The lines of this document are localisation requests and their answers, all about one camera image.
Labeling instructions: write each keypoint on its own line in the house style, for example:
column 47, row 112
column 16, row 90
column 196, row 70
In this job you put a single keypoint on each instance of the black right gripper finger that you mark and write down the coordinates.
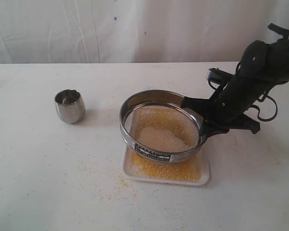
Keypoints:
column 199, row 106
column 209, row 129

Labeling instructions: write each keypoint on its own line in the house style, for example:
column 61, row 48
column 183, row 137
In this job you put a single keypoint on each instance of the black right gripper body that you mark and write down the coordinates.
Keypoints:
column 231, row 100

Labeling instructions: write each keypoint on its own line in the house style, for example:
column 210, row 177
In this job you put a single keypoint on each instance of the round steel sieve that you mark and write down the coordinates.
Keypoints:
column 162, row 98

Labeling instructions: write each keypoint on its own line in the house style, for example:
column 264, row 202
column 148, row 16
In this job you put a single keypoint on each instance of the stainless steel cup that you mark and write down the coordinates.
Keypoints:
column 69, row 106

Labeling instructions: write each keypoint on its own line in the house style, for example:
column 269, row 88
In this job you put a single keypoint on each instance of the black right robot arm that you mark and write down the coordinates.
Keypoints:
column 262, row 67

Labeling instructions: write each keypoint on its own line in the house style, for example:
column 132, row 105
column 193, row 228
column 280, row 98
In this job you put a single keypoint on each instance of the yellow and white grain mixture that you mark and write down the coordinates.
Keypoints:
column 164, row 129

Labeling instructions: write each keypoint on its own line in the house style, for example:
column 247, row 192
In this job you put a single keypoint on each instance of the white square plastic tray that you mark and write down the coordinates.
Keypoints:
column 204, row 173

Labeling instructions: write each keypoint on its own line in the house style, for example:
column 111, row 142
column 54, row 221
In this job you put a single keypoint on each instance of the white backdrop curtain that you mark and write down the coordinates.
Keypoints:
column 128, row 31

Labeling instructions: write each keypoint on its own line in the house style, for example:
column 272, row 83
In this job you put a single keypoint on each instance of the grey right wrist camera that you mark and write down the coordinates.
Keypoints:
column 217, row 76

